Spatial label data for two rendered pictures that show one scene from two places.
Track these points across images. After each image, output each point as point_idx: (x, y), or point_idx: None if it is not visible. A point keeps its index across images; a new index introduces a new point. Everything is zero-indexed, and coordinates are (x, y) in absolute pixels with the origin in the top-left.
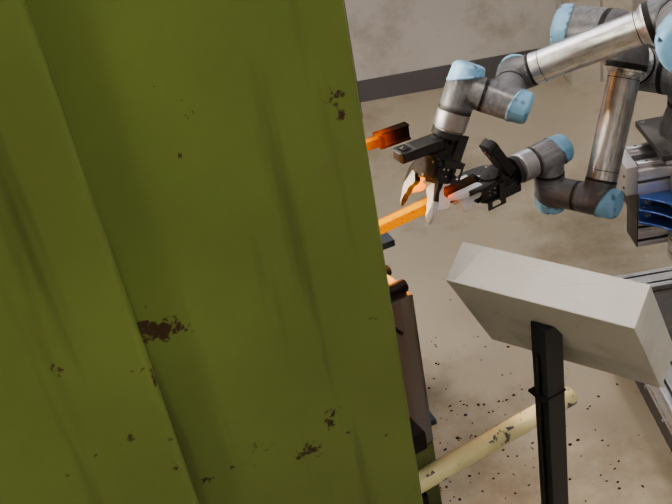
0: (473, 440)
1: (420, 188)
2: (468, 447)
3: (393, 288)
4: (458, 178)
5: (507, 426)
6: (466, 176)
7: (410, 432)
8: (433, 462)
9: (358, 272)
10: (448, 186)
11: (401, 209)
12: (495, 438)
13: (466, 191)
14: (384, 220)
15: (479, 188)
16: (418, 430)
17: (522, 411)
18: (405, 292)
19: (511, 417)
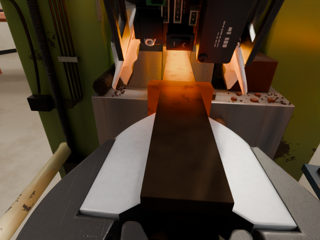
0: (37, 182)
1: (239, 78)
2: (38, 175)
3: (100, 75)
4: (117, 31)
5: (10, 208)
6: (261, 211)
7: (28, 85)
8: (57, 157)
9: None
10: (196, 105)
11: (187, 60)
12: (19, 195)
13: (122, 132)
14: (177, 51)
15: (75, 172)
16: (32, 96)
17: (0, 233)
18: (100, 95)
19: (11, 220)
